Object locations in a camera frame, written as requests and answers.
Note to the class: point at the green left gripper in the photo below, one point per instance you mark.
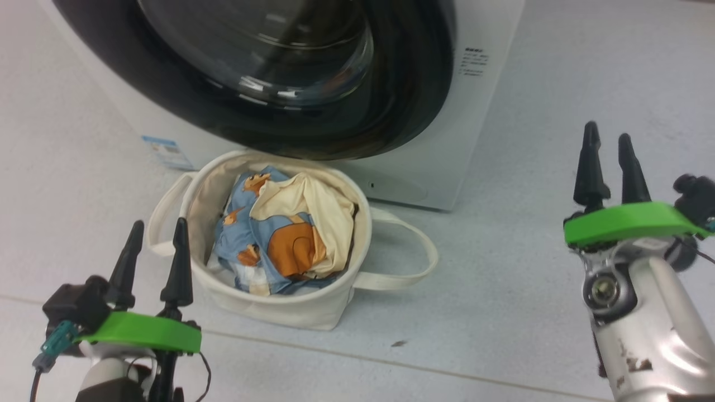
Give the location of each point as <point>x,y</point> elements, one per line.
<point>145,332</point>

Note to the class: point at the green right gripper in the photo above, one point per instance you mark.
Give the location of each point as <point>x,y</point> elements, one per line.
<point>631,220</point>

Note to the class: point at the blue bear print cloth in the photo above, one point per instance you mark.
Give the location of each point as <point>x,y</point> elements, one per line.
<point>268,229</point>

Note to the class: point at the black round glass washer door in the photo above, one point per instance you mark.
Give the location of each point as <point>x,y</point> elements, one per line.
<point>402,111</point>

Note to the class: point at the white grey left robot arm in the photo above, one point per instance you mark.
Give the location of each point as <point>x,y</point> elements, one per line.
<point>111,379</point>

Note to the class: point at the cream fabric laundry basket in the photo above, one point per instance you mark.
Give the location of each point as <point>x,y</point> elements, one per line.
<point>290,310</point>

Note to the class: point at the white front-load washing machine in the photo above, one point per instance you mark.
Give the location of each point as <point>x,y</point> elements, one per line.
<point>441,167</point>

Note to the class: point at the blue white energy label sticker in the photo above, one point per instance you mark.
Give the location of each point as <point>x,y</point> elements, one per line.
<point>167,152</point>

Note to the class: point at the oval drain filter cover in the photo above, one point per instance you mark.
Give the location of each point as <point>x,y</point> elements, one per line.
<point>397,190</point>

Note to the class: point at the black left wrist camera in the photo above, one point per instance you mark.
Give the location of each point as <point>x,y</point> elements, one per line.
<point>75,301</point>

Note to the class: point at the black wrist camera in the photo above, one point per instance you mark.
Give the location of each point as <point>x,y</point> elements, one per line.
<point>697,198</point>
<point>75,301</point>

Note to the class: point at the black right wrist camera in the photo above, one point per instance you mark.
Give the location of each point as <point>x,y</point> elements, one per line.
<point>697,198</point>

